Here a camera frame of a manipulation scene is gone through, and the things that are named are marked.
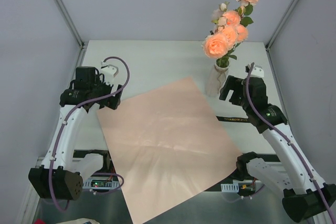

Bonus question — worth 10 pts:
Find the black ribbon gold lettering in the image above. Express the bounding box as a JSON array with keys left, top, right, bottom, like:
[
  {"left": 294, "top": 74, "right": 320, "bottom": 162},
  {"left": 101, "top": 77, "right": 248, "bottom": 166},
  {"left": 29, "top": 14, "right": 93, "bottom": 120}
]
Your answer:
[{"left": 216, "top": 116, "right": 249, "bottom": 123}]

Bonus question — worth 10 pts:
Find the aluminium frame post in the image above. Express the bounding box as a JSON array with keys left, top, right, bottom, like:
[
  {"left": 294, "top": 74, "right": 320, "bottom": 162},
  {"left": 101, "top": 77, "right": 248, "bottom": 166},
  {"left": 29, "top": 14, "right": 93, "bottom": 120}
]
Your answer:
[
  {"left": 54, "top": 0, "right": 85, "bottom": 49},
  {"left": 265, "top": 0, "right": 300, "bottom": 52}
]

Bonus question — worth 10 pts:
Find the white ribbed vase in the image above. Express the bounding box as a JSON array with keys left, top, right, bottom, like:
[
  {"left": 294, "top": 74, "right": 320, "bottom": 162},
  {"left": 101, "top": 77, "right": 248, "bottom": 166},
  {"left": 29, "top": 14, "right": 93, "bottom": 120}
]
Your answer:
[{"left": 205, "top": 63, "right": 229, "bottom": 97}]

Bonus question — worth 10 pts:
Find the right aluminium frame post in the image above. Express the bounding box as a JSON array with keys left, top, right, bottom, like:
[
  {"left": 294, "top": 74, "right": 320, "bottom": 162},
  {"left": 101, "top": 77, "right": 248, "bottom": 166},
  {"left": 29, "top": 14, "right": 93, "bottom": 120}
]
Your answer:
[{"left": 265, "top": 0, "right": 300, "bottom": 52}]

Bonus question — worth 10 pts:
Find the right white cable duct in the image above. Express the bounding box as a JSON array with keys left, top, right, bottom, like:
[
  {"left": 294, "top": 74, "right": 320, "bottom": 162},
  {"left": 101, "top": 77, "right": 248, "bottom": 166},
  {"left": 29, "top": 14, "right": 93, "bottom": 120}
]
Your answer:
[{"left": 220, "top": 183, "right": 239, "bottom": 193}]

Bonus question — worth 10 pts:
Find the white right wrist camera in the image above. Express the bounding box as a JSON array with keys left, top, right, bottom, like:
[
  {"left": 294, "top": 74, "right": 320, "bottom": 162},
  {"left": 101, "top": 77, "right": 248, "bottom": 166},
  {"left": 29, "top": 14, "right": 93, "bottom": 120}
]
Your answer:
[{"left": 245, "top": 64, "right": 265, "bottom": 78}]

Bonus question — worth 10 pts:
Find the left aluminium frame post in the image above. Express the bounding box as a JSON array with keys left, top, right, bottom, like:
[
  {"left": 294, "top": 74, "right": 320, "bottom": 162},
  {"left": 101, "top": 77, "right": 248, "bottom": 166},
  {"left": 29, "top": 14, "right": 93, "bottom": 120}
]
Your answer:
[{"left": 54, "top": 0, "right": 85, "bottom": 49}]

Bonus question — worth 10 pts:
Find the white cable duct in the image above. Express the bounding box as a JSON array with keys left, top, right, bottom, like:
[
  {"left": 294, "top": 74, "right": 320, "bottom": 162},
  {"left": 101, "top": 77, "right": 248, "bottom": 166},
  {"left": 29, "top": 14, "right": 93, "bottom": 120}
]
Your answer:
[
  {"left": 220, "top": 183, "right": 239, "bottom": 193},
  {"left": 82, "top": 179, "right": 120, "bottom": 190}
]

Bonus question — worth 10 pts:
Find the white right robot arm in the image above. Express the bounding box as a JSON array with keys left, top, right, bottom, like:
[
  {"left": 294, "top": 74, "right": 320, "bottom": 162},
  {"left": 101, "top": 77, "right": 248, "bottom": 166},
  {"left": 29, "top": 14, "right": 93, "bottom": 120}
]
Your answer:
[{"left": 219, "top": 76, "right": 335, "bottom": 223}]

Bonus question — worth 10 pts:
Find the red object bottom edge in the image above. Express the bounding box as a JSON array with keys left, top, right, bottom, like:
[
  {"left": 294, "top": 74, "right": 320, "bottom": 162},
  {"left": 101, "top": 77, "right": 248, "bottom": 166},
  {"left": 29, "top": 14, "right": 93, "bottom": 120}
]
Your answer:
[{"left": 34, "top": 219, "right": 46, "bottom": 224}]

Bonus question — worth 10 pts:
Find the pink wrapping paper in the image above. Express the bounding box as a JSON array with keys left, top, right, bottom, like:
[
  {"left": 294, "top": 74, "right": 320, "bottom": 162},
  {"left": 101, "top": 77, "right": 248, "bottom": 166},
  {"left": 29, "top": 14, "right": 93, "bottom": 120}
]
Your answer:
[{"left": 97, "top": 77, "right": 241, "bottom": 223}]

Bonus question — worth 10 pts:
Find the pink flower stem pale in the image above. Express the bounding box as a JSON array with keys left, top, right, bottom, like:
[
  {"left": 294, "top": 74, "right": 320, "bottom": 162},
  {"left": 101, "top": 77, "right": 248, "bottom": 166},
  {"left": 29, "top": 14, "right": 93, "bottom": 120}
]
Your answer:
[{"left": 210, "top": 1, "right": 229, "bottom": 35}]

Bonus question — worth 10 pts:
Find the left white cable duct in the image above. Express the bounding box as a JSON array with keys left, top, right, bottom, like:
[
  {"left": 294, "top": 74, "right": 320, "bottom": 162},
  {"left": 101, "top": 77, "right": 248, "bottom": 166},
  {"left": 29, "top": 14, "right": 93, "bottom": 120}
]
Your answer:
[{"left": 82, "top": 179, "right": 120, "bottom": 190}]

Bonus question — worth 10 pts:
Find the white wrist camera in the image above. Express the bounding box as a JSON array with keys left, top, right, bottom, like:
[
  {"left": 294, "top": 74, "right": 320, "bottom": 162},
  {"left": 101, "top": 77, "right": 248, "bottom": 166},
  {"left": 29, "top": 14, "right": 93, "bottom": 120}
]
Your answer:
[
  {"left": 245, "top": 64, "right": 265, "bottom": 78},
  {"left": 100, "top": 62, "right": 119, "bottom": 85}
]

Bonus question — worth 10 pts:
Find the beige cloth bottom edge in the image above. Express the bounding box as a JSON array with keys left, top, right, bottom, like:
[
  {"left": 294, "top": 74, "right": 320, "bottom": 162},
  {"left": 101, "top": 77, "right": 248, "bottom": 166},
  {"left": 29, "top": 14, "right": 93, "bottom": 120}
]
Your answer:
[{"left": 57, "top": 218, "right": 99, "bottom": 224}]

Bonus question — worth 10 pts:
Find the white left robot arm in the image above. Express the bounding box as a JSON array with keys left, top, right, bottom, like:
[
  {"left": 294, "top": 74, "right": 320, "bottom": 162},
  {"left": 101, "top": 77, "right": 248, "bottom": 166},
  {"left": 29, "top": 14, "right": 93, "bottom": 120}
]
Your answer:
[{"left": 28, "top": 65, "right": 121, "bottom": 200}]

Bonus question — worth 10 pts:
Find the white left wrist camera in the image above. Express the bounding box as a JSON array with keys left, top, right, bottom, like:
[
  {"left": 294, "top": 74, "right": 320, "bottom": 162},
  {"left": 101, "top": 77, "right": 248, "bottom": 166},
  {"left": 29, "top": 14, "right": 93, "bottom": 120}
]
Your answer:
[{"left": 100, "top": 62, "right": 119, "bottom": 85}]

